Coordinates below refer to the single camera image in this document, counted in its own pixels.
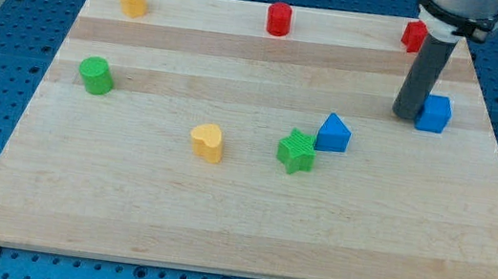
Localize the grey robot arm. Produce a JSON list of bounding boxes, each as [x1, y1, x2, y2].
[[418, 0, 498, 44]]

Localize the yellow heart block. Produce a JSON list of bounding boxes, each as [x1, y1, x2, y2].
[[190, 123, 224, 164]]

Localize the blue triangle block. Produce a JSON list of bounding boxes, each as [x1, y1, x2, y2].
[[314, 113, 352, 153]]

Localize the green star block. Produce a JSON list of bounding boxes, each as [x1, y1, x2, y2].
[[276, 128, 316, 175]]

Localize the wooden board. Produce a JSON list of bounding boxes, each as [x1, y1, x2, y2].
[[0, 0, 498, 279]]

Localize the red cylinder block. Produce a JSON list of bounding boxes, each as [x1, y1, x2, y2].
[[266, 2, 292, 36]]

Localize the green cylinder block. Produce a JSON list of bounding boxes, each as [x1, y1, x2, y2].
[[78, 56, 114, 96]]

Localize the yellow hexagon block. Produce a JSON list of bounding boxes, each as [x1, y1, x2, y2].
[[119, 0, 148, 18]]

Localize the blue cube block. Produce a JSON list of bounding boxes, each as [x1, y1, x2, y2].
[[414, 95, 452, 134]]

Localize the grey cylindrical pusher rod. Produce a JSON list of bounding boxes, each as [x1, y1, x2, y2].
[[392, 34, 456, 120]]

